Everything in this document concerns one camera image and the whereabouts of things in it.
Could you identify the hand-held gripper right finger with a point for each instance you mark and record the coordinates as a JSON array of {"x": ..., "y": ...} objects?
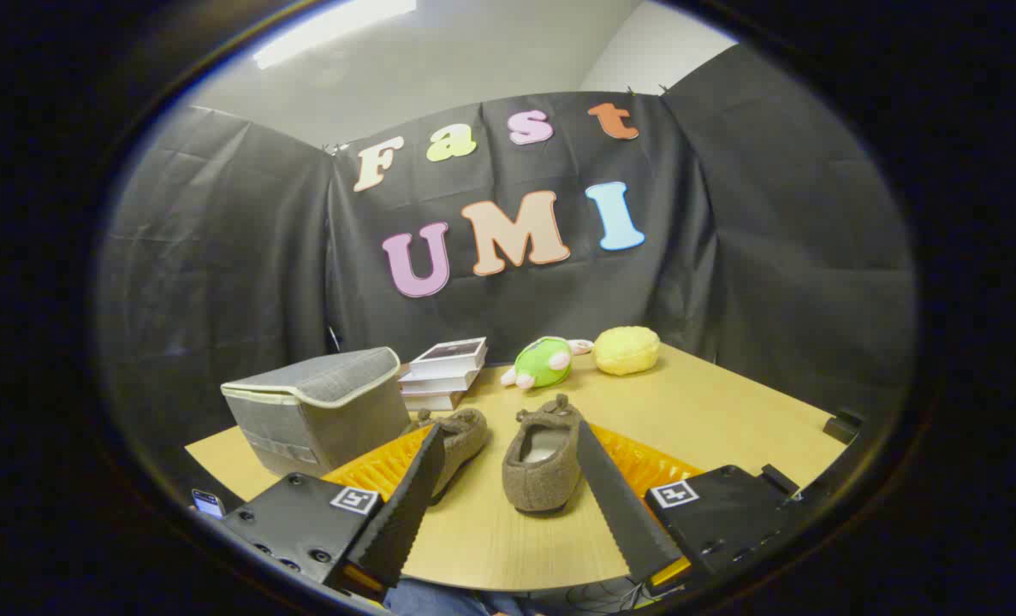
[{"x": 619, "y": 505}]

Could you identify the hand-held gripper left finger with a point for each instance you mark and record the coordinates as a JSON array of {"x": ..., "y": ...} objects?
[{"x": 405, "y": 513}]

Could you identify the brown fuzzy shoe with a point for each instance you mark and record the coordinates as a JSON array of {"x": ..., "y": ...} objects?
[
  {"x": 533, "y": 483},
  {"x": 465, "y": 436}
]

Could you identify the grey fabric storage box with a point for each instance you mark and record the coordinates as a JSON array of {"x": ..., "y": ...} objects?
[{"x": 319, "y": 419}]

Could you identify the person's blue jeans leg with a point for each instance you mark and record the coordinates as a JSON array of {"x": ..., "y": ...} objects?
[{"x": 439, "y": 603}]

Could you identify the white paperback book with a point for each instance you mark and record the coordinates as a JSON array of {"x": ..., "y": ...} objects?
[
  {"x": 439, "y": 383},
  {"x": 432, "y": 400}
]

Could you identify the yellow plush toy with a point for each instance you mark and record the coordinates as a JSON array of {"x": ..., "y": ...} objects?
[{"x": 627, "y": 351}]

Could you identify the green plush toy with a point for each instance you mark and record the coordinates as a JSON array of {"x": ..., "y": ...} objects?
[{"x": 542, "y": 364}]

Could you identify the smartphone with lit screen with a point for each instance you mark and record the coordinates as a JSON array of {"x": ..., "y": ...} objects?
[{"x": 208, "y": 503}]

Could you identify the black backdrop cloth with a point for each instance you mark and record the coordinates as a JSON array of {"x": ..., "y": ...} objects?
[{"x": 216, "y": 257}]

